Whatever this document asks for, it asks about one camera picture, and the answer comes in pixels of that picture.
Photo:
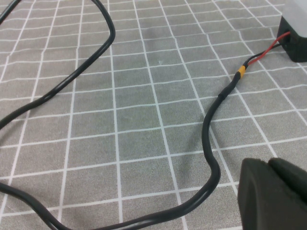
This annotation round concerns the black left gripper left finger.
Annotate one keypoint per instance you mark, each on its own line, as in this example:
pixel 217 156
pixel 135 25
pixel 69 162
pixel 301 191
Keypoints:
pixel 261 198

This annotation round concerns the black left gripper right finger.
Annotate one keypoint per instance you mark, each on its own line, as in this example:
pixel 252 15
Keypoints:
pixel 292 179

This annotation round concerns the grey button box black base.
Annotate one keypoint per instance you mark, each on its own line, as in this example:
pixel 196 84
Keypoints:
pixel 295 51

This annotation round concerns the grey white-checked tablecloth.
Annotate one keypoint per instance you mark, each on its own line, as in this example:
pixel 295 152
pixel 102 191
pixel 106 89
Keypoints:
pixel 144 143

